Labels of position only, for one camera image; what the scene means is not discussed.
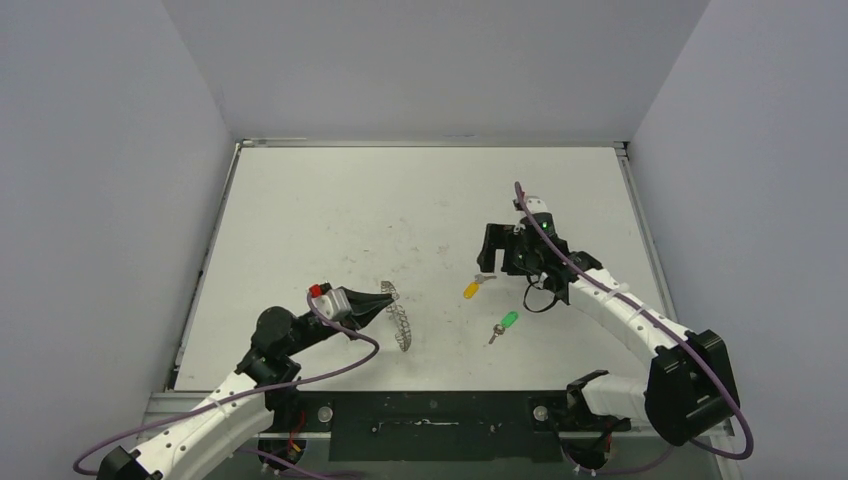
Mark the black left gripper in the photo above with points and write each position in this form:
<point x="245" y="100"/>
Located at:
<point x="364" y="306"/>

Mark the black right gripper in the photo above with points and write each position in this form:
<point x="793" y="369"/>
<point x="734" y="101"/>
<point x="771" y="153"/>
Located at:
<point x="502" y="242"/>

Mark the metal disc with key rings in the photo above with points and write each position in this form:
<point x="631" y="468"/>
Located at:
<point x="398" y="315"/>

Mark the key with green tag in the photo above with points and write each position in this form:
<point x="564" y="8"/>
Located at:
<point x="503" y="325"/>

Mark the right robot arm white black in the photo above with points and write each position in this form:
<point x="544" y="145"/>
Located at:
<point x="689" y="387"/>

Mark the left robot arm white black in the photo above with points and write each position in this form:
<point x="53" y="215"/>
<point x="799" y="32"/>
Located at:
<point x="191" y="444"/>

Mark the key with yellow tag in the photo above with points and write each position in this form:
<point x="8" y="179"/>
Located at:
<point x="474" y="286"/>

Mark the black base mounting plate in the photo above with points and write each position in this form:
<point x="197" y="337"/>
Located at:
<point x="437" y="426"/>

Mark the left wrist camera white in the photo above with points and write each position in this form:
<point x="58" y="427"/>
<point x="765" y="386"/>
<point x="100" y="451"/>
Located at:
<point x="327" y="303"/>

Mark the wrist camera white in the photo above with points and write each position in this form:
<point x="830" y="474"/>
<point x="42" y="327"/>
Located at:
<point x="530" y="205"/>
<point x="327" y="303"/>

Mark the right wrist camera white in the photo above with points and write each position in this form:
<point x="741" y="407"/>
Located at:
<point x="530" y="205"/>

